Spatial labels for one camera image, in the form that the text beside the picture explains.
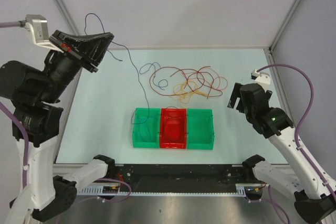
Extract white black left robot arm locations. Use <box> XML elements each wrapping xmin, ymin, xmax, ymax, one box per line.
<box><xmin>1</xmin><ymin>31</ymin><xmax>117</xmax><ymax>223</ymax></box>

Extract red plastic bin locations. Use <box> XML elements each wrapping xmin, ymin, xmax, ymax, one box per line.
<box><xmin>159</xmin><ymin>108</ymin><xmax>187</xmax><ymax>149</ymax></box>

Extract yellow cable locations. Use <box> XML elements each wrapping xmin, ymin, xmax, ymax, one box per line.
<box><xmin>172</xmin><ymin>81</ymin><xmax>211</xmax><ymax>106</ymax></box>

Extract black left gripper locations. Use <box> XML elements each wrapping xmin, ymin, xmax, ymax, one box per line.
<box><xmin>40</xmin><ymin>27</ymin><xmax>116</xmax><ymax>101</ymax></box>

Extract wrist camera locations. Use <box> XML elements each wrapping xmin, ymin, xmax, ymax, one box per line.
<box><xmin>25</xmin><ymin>14</ymin><xmax>58</xmax><ymax>51</ymax></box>
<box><xmin>251</xmin><ymin>69</ymin><xmax>271</xmax><ymax>92</ymax></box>

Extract light blue cable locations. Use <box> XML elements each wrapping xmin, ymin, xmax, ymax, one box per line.
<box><xmin>138</xmin><ymin>116</ymin><xmax>157</xmax><ymax>143</ymax></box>

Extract right green plastic bin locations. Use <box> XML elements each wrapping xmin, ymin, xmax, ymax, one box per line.
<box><xmin>186</xmin><ymin>109</ymin><xmax>215</xmax><ymax>150</ymax></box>

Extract dark blue cable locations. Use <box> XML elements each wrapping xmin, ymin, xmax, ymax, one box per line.
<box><xmin>84</xmin><ymin>13</ymin><xmax>169</xmax><ymax>141</ymax></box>

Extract green plastic bin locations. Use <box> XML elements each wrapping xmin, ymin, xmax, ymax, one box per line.
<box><xmin>132</xmin><ymin>108</ymin><xmax>161</xmax><ymax>148</ymax></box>
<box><xmin>186</xmin><ymin>109</ymin><xmax>215</xmax><ymax>150</ymax></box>

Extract dark red cable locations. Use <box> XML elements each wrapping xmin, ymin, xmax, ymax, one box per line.
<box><xmin>149</xmin><ymin>65</ymin><xmax>229</xmax><ymax>99</ymax></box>

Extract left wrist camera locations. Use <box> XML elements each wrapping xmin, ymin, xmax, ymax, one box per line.
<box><xmin>25</xmin><ymin>14</ymin><xmax>58</xmax><ymax>51</ymax></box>

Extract slotted cable duct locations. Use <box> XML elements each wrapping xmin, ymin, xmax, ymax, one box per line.
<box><xmin>78</xmin><ymin>183</ymin><xmax>266</xmax><ymax>197</ymax></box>

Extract left green plastic bin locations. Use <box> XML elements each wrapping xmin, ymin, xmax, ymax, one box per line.
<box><xmin>132</xmin><ymin>108</ymin><xmax>161</xmax><ymax>148</ymax></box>

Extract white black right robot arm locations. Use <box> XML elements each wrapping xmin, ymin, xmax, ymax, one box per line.
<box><xmin>228</xmin><ymin>83</ymin><xmax>335</xmax><ymax>223</ymax></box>

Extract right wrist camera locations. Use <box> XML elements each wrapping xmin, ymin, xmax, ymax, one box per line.
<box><xmin>251</xmin><ymin>69</ymin><xmax>271</xmax><ymax>92</ymax></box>

